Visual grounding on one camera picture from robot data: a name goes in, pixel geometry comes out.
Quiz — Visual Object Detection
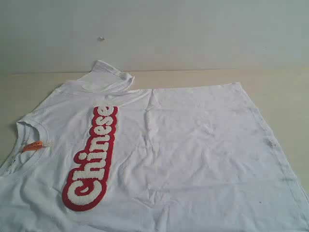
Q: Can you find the orange neck label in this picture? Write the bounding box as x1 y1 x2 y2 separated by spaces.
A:
22 141 43 153

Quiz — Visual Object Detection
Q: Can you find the white t-shirt red lettering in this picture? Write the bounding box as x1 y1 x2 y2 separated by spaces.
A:
0 61 309 232

